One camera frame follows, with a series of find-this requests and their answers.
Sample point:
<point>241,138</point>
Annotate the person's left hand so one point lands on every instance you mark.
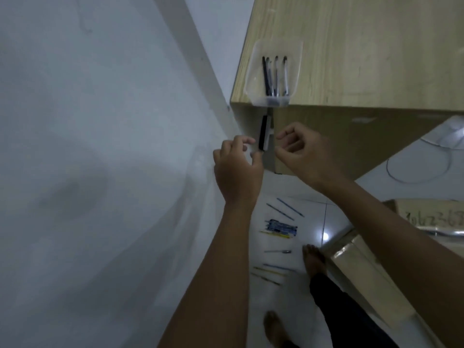
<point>237,177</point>

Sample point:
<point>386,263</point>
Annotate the person's right hand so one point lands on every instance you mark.
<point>311,159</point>

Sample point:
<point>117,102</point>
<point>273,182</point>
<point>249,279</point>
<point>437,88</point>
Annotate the person's right thumb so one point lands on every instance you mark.
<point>281,152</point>

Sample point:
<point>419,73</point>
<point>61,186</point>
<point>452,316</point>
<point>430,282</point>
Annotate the person's left thumb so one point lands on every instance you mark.
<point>258,158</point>

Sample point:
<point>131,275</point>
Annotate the black and white pen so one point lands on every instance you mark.
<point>263,132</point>

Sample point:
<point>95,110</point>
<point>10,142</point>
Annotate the person's right forearm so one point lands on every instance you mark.
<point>406,250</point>

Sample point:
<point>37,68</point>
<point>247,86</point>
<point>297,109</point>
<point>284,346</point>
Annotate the person's left forearm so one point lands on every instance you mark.
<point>214,286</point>

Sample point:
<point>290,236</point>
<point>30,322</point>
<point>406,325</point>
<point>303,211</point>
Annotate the blue pen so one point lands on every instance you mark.
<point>280,212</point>
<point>290,208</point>
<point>279,267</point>

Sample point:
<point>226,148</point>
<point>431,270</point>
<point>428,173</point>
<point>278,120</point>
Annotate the grey pen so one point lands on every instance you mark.
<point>271,81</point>

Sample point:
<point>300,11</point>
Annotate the pile of blue pens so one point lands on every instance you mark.
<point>282,227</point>

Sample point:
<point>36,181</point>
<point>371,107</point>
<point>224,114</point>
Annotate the yellow pen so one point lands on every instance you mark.
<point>268,270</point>
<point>273,234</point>

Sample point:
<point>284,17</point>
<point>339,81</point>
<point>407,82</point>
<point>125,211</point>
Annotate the light wooden desk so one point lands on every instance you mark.
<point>362,141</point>

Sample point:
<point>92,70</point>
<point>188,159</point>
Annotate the clear plastic container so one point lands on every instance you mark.
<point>286,50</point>

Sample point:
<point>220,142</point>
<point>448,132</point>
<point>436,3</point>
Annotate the person's right foot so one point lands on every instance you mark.
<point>313,262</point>

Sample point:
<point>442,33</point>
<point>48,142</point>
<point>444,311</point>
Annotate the person's foot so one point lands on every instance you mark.
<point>274,328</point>
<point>313,262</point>

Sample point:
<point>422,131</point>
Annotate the dark green pen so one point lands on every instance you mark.
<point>266,279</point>

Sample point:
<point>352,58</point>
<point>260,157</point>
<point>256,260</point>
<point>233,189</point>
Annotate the brown cardboard box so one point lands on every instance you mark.
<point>366,275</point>

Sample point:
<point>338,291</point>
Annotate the cardboard box with handwriting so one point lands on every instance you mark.
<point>424,217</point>

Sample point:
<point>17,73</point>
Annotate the person's left foot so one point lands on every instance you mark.
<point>274,328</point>

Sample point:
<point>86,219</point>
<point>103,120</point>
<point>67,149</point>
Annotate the white plastic object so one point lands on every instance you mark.
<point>451,135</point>

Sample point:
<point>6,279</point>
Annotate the person's black trouser leg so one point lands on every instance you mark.
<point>348,315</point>

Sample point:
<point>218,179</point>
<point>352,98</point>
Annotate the shiny metal bar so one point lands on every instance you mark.
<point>447,233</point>

